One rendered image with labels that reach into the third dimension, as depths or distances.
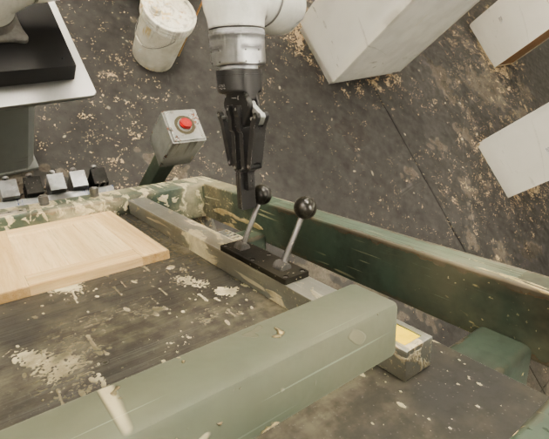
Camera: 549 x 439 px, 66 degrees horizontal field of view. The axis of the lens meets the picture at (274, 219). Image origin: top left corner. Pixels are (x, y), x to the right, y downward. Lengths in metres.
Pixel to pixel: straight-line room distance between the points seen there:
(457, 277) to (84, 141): 2.00
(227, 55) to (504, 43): 5.00
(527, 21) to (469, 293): 4.88
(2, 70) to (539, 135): 3.82
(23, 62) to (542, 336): 1.48
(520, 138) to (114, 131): 3.32
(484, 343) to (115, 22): 2.63
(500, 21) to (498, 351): 5.07
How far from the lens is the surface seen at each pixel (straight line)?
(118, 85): 2.62
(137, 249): 0.92
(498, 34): 5.60
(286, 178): 2.72
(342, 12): 3.29
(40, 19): 1.68
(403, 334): 0.54
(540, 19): 5.45
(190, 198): 1.35
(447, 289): 0.76
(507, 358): 0.68
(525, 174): 4.35
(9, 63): 1.56
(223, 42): 0.70
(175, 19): 2.55
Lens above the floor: 2.05
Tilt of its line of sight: 54 degrees down
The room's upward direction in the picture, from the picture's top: 54 degrees clockwise
